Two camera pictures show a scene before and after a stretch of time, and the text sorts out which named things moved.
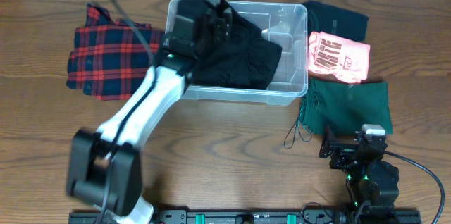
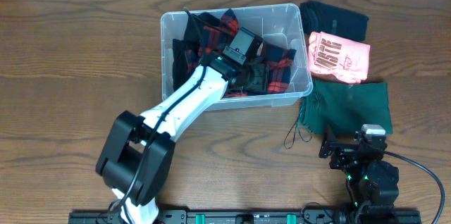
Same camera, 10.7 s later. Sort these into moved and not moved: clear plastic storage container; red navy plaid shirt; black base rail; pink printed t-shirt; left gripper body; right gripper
Moved: left gripper body; red navy plaid shirt; clear plastic storage container
Not moved: pink printed t-shirt; right gripper; black base rail
